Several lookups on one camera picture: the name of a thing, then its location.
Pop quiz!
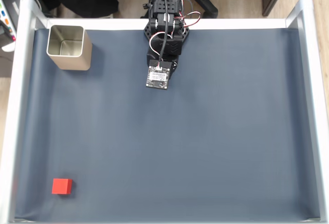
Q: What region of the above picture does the black camera cable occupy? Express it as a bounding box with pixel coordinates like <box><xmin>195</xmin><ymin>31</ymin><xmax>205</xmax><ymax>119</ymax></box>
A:
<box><xmin>157</xmin><ymin>0</ymin><xmax>173</xmax><ymax>68</ymax></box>

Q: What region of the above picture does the white device with coloured buttons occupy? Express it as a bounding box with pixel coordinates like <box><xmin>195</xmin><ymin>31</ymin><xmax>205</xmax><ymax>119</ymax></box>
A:
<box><xmin>0</xmin><ymin>0</ymin><xmax>18</xmax><ymax>52</ymax></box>

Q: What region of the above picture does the square metal tin container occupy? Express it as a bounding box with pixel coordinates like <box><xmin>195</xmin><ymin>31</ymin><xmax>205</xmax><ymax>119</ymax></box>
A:
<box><xmin>46</xmin><ymin>25</ymin><xmax>93</xmax><ymax>71</ymax></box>

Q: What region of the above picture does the bare camera circuit board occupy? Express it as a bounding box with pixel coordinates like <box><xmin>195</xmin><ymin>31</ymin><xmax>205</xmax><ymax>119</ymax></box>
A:
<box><xmin>145</xmin><ymin>60</ymin><xmax>171</xmax><ymax>90</ymax></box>

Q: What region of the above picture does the thin white wire loop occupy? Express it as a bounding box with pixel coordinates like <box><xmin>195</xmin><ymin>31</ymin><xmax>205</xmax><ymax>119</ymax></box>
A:
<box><xmin>149</xmin><ymin>32</ymin><xmax>167</xmax><ymax>68</ymax></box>

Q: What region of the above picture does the dark blue mat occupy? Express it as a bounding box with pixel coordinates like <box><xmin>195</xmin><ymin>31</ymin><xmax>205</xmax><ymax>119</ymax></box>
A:
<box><xmin>14</xmin><ymin>28</ymin><xmax>322</xmax><ymax>221</ymax></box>

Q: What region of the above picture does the grey power cable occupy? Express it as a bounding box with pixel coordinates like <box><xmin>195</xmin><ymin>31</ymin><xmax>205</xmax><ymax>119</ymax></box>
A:
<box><xmin>182</xmin><ymin>0</ymin><xmax>197</xmax><ymax>13</ymax></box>

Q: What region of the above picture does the red cube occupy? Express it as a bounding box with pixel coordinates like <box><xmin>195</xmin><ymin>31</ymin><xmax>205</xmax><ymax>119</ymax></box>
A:
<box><xmin>51</xmin><ymin>178</ymin><xmax>74</xmax><ymax>195</ymax></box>

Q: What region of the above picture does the red white black servo wire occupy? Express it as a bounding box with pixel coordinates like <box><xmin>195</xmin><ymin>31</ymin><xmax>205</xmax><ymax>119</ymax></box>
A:
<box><xmin>179</xmin><ymin>10</ymin><xmax>202</xmax><ymax>29</ymax></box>

